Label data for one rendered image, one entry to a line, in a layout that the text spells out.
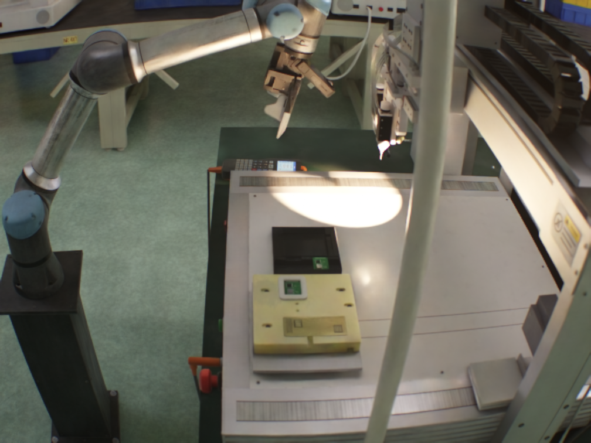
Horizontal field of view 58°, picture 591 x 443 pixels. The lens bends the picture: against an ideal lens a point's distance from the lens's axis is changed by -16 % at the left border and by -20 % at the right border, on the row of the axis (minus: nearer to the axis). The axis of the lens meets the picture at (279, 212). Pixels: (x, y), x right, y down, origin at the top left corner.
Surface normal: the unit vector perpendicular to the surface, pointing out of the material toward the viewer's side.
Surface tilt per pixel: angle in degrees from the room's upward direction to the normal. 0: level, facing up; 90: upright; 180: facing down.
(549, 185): 90
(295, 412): 0
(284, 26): 90
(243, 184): 0
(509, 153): 90
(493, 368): 0
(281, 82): 90
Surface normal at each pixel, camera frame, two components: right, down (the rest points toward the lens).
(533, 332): -1.00, 0.00
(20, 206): 0.06, -0.76
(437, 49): -0.35, 0.52
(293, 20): 0.20, 0.55
